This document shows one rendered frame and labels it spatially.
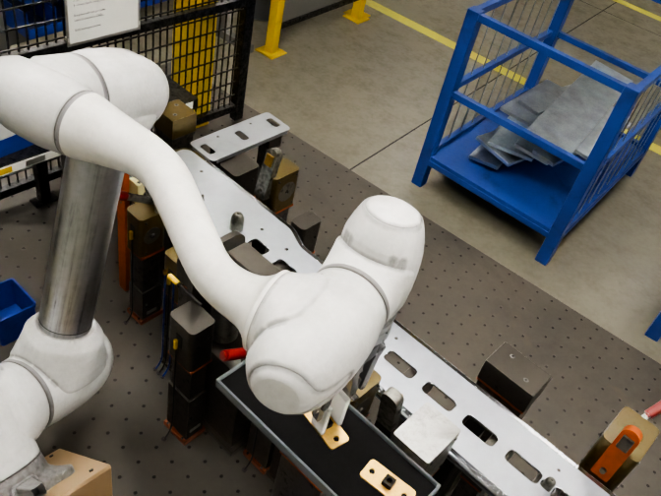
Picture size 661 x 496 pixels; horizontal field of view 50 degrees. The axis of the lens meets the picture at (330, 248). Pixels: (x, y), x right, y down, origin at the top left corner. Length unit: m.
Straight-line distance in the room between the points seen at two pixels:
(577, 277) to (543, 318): 1.39
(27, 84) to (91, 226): 0.32
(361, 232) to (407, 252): 0.06
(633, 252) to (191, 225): 3.21
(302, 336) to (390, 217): 0.19
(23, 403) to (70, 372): 0.10
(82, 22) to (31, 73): 0.93
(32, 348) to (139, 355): 0.40
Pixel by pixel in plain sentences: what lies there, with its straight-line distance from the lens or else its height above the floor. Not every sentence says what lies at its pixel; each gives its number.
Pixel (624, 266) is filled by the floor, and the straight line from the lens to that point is 3.76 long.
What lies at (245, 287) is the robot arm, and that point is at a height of 1.55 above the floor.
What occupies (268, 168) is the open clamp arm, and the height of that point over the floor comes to 1.07.
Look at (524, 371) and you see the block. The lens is 1.54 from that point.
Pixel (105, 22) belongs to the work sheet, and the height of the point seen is 1.19.
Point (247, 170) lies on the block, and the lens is 1.89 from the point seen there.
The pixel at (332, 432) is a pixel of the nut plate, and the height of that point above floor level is 1.16.
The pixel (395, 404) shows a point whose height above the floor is 1.10.
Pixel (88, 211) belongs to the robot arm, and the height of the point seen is 1.28.
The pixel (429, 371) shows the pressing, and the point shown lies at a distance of 1.49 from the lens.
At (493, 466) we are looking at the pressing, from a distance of 1.41.
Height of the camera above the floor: 2.12
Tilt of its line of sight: 42 degrees down
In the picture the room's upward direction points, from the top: 14 degrees clockwise
